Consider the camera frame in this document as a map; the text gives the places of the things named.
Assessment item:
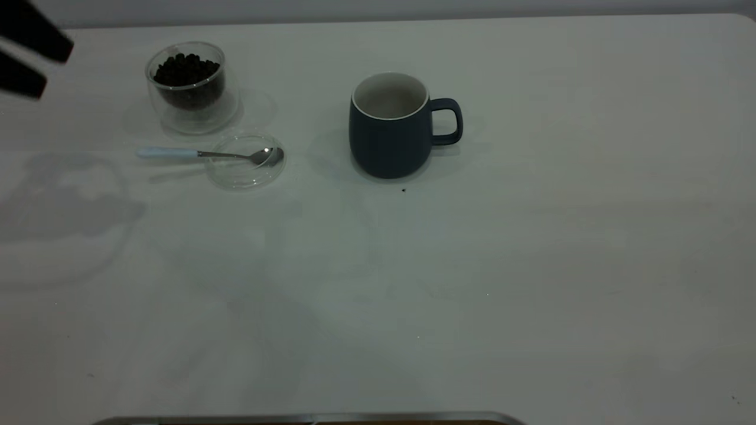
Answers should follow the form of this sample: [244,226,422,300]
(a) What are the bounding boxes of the clear double-wall glass jar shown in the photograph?
[145,41,240,136]

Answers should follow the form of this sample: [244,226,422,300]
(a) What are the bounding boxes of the clear round glass lid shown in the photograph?
[207,131,288,192]

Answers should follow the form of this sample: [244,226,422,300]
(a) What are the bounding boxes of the metal spoon pale blue handle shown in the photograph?
[137,146,285,168]

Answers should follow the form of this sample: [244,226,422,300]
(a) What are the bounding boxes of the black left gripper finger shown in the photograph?
[0,0,75,64]
[0,50,48,100]

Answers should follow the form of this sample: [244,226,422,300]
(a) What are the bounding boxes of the dark coffee beans pile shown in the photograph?
[154,53,226,112]

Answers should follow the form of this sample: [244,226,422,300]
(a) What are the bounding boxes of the dark grey ceramic mug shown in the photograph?
[348,72,464,180]

